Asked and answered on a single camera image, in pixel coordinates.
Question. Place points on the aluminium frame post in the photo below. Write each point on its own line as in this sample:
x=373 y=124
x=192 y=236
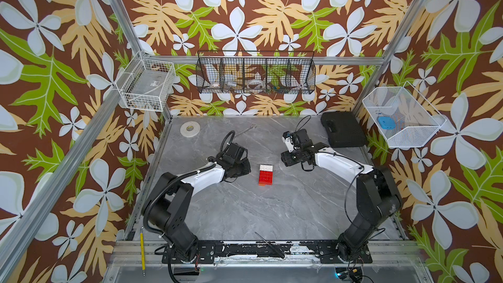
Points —
x=409 y=18
x=131 y=38

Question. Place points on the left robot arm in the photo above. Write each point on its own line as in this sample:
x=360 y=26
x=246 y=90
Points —
x=166 y=207

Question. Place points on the white tape roll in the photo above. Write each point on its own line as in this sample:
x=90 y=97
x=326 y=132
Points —
x=190 y=129

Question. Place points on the white wire basket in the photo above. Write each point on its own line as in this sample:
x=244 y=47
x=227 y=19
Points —
x=145 y=83
x=417 y=120

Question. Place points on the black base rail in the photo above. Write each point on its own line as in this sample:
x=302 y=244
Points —
x=324 y=251

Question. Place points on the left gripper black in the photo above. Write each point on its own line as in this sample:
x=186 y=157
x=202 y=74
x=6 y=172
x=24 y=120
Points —
x=246 y=167

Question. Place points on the blue object in basket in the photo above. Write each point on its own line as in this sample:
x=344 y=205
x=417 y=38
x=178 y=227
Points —
x=386 y=122

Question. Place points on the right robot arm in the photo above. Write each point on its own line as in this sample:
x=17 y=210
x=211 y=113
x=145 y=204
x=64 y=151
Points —
x=377 y=195

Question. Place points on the black tool on rail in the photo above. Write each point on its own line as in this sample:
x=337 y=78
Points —
x=273 y=247

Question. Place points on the black plastic case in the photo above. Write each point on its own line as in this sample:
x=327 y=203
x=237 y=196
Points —
x=343 y=130

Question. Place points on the yellow handled hex key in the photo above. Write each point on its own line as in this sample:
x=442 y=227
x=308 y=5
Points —
x=142 y=252

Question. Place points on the aluminium frame post back right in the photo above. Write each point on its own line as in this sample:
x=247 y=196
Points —
x=409 y=18

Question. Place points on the white wire basket right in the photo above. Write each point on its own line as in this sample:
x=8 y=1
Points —
x=417 y=120

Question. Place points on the black wire basket centre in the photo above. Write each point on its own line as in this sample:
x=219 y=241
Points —
x=282 y=72

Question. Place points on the aluminium frame post back left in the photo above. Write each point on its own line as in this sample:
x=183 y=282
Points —
x=131 y=38

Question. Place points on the metal combination wrench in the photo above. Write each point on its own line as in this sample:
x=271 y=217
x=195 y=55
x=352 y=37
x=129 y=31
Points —
x=246 y=130

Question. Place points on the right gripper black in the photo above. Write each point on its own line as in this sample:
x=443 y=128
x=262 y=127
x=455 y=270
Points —
x=285 y=158

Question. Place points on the white wire basket left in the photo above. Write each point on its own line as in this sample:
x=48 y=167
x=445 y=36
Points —
x=145 y=83

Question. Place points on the white small block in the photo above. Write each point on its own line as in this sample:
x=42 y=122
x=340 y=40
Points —
x=266 y=168

